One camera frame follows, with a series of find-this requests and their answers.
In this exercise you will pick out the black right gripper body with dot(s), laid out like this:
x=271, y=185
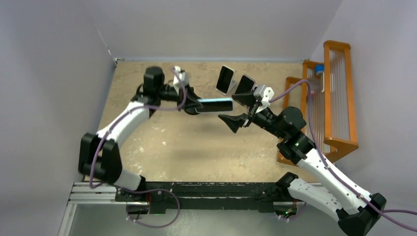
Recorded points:
x=254, y=109

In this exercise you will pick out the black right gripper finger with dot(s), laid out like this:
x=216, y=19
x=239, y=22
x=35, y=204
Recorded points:
x=234, y=122
x=246, y=98

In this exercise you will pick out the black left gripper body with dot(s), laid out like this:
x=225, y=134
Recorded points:
x=180, y=97

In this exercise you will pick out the black round base phone stand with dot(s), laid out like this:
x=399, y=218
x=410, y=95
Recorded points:
x=191, y=111

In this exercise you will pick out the purple case phone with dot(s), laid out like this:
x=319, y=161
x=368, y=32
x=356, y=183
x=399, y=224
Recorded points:
x=246, y=84

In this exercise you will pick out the blue case phone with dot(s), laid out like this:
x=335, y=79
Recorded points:
x=215, y=105

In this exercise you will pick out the silver metal phone stand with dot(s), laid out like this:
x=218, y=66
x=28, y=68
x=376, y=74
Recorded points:
x=231, y=86

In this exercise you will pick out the white case phone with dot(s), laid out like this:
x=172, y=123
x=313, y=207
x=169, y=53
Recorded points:
x=226, y=74

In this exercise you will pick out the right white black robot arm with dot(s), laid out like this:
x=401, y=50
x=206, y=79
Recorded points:
x=319, y=169

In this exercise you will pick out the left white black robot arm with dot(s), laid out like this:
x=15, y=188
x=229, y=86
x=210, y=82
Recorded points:
x=99, y=155

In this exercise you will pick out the orange wooden tiered rack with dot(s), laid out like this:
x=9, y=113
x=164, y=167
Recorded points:
x=328, y=104

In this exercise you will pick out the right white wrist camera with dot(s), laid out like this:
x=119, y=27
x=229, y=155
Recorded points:
x=263, y=94

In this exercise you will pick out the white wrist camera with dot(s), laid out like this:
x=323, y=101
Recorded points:
x=180, y=80
x=263, y=94

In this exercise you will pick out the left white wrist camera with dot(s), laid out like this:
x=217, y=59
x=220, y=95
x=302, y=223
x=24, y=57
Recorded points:
x=180, y=80

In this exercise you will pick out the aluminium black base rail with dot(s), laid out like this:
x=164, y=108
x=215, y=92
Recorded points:
x=280, y=197

